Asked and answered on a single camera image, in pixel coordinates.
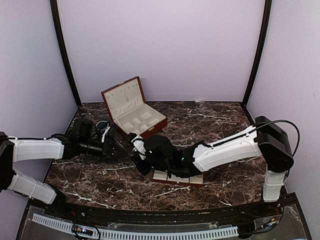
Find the red jewelry tray insert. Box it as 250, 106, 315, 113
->
152, 170, 204, 187

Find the black frame post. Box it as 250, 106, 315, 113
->
49, 0, 82, 108
241, 0, 272, 109

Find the dark green ceramic mug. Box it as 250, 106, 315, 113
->
95, 120, 110, 135

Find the black left frame post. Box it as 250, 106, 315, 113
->
49, 0, 82, 108

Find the white slotted cable duct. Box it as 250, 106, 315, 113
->
31, 213, 239, 240

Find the black front table rail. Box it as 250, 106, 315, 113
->
27, 192, 298, 227

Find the red open jewelry box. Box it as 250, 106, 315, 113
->
101, 76, 168, 140

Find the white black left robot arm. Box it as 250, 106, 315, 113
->
0, 118, 128, 218

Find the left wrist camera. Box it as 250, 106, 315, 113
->
101, 126, 116, 143

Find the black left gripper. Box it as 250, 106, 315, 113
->
79, 138, 128, 162

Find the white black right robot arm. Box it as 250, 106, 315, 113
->
127, 116, 296, 217

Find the black right frame post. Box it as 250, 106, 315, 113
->
241, 0, 272, 109

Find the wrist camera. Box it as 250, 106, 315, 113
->
101, 126, 116, 143
127, 132, 147, 160

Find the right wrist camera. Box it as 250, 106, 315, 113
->
127, 132, 147, 160

